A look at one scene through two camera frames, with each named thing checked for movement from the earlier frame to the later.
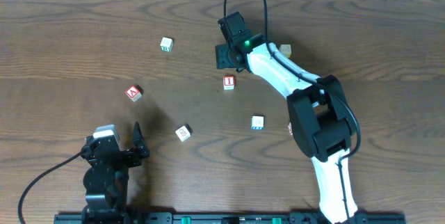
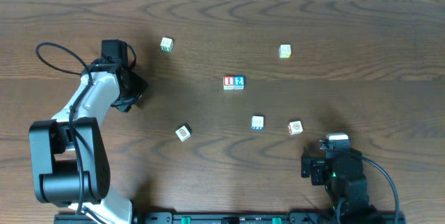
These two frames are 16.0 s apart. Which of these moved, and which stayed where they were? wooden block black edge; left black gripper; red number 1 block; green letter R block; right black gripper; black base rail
Moved: right black gripper; left black gripper
Stayed: green letter R block; red number 1 block; black base rail; wooden block black edge
